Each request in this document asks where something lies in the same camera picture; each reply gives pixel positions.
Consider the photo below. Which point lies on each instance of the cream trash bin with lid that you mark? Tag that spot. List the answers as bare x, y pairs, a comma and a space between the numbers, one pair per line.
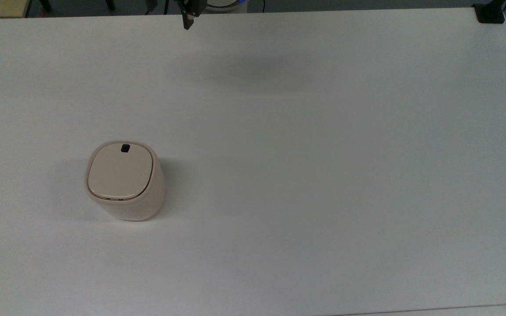
125, 184

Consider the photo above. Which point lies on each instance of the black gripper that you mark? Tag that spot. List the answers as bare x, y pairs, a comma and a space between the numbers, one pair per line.
190, 4

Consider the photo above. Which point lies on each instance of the black stand leg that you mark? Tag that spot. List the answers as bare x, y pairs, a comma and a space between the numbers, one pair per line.
109, 4
45, 4

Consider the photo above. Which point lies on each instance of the black camera stand clamp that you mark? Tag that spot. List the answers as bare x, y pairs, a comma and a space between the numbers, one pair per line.
490, 12

